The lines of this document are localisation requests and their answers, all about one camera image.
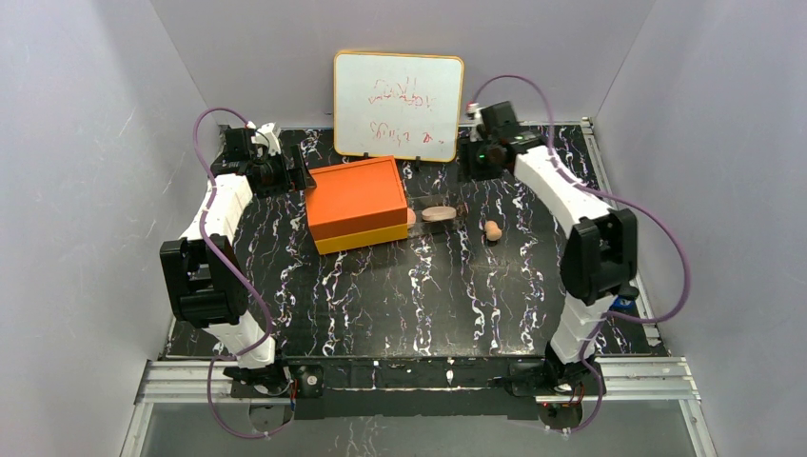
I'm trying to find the orange drawer organizer box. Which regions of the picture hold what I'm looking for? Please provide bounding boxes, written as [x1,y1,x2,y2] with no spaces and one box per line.
[305,156,408,255]

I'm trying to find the large round beige puff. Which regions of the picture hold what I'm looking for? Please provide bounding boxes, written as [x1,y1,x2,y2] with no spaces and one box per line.
[421,206,457,223]

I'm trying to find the small round pink puff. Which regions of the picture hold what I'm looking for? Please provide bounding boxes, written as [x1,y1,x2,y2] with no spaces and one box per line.
[406,209,417,228]

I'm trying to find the beige gourd makeup sponge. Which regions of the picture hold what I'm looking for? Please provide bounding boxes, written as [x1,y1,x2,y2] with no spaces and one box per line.
[483,220,502,243]

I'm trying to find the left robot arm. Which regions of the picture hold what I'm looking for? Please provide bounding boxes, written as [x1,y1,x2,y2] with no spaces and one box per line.
[159,123,316,390]

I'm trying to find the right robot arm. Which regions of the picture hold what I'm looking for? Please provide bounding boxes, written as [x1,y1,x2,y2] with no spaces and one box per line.
[457,102,638,388]

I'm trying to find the yellow-framed whiteboard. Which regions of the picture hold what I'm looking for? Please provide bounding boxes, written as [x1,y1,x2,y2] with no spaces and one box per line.
[333,51,464,163]

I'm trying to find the blue stapler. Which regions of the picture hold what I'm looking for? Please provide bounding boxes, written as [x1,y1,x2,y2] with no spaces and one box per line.
[611,293,639,311]

